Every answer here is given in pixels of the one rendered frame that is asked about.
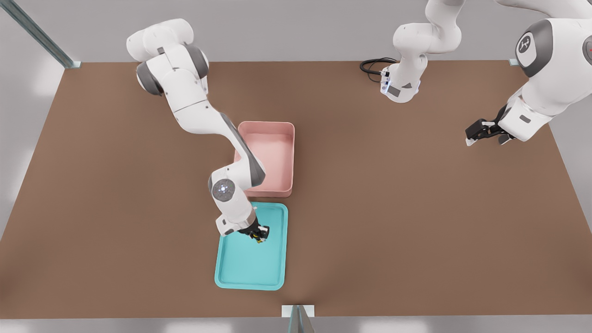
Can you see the small yellow black button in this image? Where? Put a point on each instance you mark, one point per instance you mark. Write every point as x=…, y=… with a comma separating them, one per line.
x=260, y=236

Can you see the pale blue-green tray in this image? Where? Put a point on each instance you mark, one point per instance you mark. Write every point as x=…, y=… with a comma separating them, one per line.
x=252, y=263

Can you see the pink open box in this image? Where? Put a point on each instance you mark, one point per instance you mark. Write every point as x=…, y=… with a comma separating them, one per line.
x=273, y=152

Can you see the silver frame post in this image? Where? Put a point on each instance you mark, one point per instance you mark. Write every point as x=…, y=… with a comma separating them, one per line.
x=513, y=62
x=37, y=32
x=298, y=317

